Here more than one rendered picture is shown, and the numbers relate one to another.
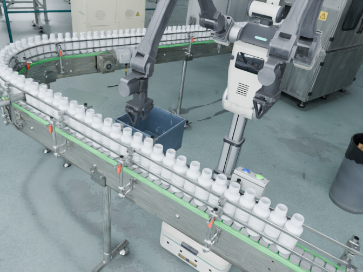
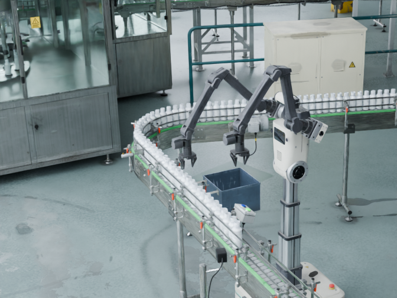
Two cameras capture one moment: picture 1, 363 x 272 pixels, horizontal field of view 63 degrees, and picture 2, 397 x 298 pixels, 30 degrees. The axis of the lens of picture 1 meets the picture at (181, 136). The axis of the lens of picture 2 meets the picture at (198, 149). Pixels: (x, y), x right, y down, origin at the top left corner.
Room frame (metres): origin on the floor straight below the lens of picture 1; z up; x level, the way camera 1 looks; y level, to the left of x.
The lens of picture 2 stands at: (-2.44, -2.58, 3.19)
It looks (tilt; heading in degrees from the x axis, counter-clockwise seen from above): 22 degrees down; 37
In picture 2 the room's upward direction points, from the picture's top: 2 degrees counter-clockwise
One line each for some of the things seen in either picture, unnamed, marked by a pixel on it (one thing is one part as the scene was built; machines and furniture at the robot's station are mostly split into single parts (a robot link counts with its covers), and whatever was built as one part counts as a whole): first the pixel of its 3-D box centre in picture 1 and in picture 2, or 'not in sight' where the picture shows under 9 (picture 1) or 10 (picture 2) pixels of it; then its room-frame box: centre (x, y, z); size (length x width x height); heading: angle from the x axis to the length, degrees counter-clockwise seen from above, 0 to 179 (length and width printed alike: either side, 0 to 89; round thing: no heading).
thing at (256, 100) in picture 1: (262, 106); (237, 158); (0.97, -0.27, 1.43); 0.07 x 0.07 x 0.09; 61
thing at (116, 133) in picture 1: (116, 140); (181, 181); (1.12, 0.30, 1.08); 0.06 x 0.06 x 0.17
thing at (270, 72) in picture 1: (275, 63); (233, 134); (0.95, -0.26, 1.60); 0.12 x 0.09 x 0.12; 152
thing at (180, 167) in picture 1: (179, 174); (202, 202); (0.95, -0.01, 1.08); 0.06 x 0.06 x 0.17
